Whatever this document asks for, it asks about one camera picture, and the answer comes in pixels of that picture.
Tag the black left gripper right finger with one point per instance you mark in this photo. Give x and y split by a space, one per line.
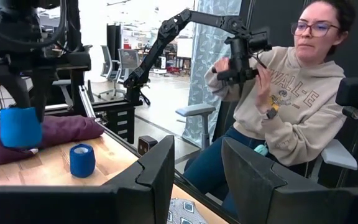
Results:
259 193

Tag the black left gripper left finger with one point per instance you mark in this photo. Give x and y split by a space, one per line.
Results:
148 186

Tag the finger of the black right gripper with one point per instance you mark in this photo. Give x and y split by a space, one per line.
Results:
43 90
14 87

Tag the light blue bandage roll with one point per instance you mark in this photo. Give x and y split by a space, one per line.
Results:
20 127

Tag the grey patterned cloth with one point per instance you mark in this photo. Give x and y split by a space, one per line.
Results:
185 214

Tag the purple cloth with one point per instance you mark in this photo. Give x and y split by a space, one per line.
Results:
70 130

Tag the dark blue bandage roll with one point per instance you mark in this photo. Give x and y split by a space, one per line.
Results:
82 165

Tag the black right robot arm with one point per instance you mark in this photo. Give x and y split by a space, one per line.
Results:
76 60

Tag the small teal pouch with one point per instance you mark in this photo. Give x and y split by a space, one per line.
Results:
261 150

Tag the black drawer unit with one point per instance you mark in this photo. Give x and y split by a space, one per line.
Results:
121 124

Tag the black wristwatch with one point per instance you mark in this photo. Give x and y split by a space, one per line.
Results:
272 113

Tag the person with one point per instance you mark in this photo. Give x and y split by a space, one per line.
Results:
306 109

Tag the white board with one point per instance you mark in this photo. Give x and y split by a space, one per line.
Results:
185 47

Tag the blue-grey patterned curtain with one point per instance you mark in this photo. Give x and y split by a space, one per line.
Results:
210 46

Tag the eyeglasses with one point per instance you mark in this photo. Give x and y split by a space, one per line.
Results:
315 29

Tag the small black camera box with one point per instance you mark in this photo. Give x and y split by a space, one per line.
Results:
146 144

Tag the silver aluminium rail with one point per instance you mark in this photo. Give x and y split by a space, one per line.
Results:
87 104

